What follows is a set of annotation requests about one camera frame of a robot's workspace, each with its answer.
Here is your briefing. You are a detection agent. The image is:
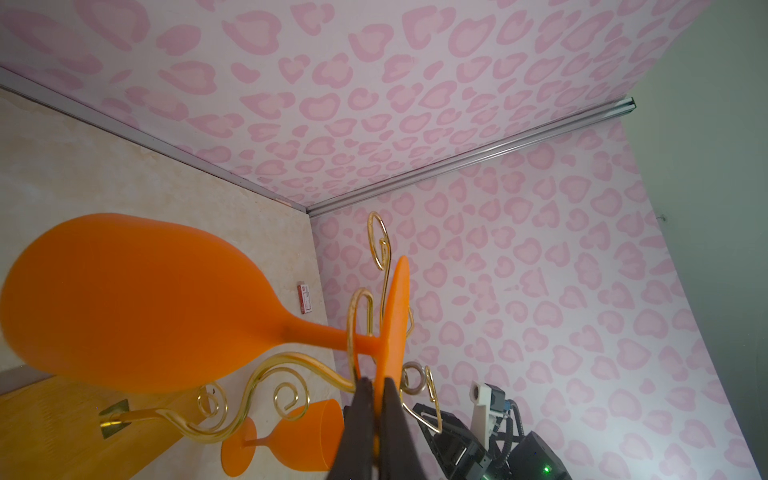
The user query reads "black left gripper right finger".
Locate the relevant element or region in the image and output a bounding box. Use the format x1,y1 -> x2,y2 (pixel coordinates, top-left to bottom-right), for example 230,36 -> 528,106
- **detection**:
379,378 -> 426,480

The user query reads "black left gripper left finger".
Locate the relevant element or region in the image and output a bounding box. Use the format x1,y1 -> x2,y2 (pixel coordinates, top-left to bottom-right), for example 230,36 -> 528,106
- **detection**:
326,378 -> 375,480

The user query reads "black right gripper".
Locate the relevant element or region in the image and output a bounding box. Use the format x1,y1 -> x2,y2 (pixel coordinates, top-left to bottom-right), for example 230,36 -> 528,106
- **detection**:
418,411 -> 496,480

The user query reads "orange wine glass front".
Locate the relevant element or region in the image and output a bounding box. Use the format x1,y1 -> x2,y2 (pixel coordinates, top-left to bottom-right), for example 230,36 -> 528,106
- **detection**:
220,399 -> 345,477

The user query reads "orange wine glass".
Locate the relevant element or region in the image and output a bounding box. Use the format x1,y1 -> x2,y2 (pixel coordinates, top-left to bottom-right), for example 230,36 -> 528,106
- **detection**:
1,213 -> 410,395
220,399 -> 345,477

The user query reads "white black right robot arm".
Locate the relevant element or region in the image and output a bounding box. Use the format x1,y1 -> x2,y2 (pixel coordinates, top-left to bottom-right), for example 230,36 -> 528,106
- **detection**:
414,400 -> 570,479

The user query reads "wooden rack base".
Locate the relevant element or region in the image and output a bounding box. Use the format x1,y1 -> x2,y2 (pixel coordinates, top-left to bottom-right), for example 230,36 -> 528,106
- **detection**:
1,377 -> 203,479

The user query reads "small pink white box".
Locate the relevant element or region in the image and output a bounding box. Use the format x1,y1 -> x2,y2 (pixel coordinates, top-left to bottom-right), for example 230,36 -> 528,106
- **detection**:
297,282 -> 313,315

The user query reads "black corrugated right cable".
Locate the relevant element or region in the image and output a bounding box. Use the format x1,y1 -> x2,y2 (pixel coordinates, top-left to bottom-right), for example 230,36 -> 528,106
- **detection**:
491,398 -> 529,475

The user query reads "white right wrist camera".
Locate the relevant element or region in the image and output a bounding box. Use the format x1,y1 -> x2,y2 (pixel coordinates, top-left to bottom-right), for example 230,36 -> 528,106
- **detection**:
470,382 -> 508,440

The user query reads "gold wire glass rack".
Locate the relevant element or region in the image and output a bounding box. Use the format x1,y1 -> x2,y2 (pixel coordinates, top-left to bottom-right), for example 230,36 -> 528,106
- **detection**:
98,211 -> 444,445

